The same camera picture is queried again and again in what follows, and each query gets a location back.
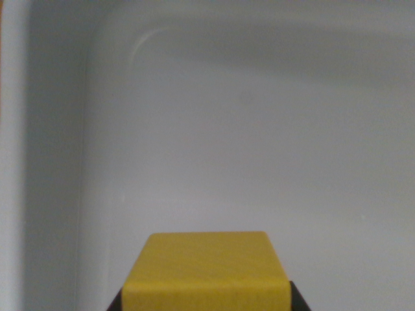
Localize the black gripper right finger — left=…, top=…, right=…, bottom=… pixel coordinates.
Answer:
left=289, top=280, right=313, bottom=311

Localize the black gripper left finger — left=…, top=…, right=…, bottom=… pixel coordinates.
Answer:
left=108, top=288, right=125, bottom=311

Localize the yellow cube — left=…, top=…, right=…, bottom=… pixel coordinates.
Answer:
left=121, top=230, right=291, bottom=311

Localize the white plastic bin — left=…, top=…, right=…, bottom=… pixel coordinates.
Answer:
left=0, top=0, right=415, bottom=311

